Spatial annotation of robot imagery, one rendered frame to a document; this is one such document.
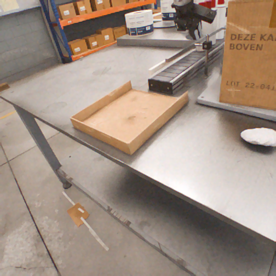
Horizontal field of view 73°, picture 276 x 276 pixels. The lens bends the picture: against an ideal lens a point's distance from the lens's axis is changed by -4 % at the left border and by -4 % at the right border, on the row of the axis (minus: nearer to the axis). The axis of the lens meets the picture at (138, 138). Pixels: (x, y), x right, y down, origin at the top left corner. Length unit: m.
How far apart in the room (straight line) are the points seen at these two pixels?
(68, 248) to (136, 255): 0.42
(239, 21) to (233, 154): 0.31
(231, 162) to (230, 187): 0.07
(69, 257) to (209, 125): 1.11
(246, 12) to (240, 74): 0.15
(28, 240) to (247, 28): 1.57
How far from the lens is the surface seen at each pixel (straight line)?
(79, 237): 1.40
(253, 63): 0.59
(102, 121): 0.65
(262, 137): 0.51
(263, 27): 0.57
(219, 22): 1.21
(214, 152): 0.49
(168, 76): 0.77
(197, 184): 0.43
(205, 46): 0.83
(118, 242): 1.30
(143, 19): 1.56
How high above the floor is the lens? 1.17
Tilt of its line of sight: 38 degrees down
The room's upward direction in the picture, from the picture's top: 11 degrees counter-clockwise
